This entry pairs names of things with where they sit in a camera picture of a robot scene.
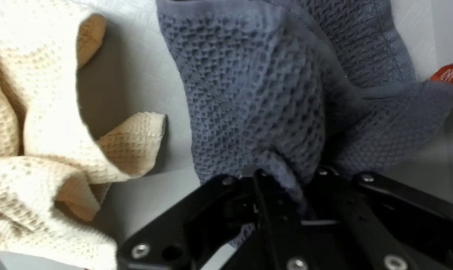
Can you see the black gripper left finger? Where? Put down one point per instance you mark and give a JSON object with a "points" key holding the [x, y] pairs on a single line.
{"points": [[186, 235]]}

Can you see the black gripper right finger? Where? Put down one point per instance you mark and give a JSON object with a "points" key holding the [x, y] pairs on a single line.
{"points": [[386, 230]]}

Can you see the dark gray waffle towel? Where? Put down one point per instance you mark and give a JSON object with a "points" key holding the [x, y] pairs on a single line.
{"points": [[266, 85]]}

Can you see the beige waffle towel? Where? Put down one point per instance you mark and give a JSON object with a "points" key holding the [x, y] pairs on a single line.
{"points": [[32, 151]]}

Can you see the red snack packet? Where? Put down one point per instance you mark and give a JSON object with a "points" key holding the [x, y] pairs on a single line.
{"points": [[449, 73]]}

